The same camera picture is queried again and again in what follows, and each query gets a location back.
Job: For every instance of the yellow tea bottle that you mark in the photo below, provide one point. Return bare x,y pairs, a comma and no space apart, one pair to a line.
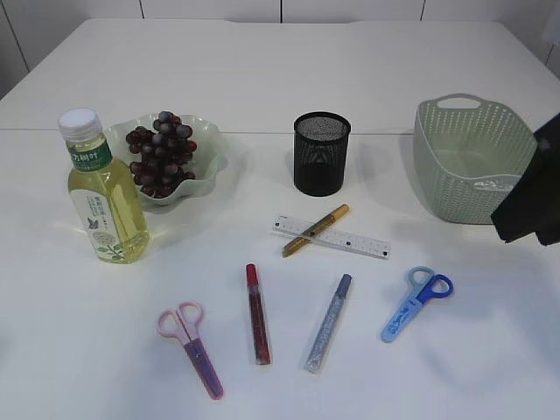
102,190

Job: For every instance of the blue capped scissors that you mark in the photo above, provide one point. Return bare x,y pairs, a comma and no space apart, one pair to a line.
426,285

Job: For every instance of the gold marker pen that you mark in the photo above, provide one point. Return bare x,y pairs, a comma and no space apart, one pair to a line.
312,231

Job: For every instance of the red glitter glue tube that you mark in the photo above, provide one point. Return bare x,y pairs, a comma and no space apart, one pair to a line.
257,317

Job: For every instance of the green woven plastic basket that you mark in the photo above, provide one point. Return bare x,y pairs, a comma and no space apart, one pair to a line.
459,139

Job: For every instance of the silver glitter glue tube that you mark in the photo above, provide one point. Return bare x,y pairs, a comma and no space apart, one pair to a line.
320,345

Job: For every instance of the clear plastic sheet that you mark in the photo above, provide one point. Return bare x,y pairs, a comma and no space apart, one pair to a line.
501,184

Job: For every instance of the pink purple scissors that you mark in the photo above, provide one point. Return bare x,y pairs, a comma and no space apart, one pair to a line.
182,324

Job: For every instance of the purple artificial grape bunch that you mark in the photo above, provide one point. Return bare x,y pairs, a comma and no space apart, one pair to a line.
164,151

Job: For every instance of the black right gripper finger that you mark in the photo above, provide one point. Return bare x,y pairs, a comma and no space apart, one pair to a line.
532,207

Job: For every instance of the clear plastic ruler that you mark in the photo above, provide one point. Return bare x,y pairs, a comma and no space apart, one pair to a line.
333,238

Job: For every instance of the black mesh pen cup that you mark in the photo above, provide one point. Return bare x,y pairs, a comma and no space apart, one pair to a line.
320,153

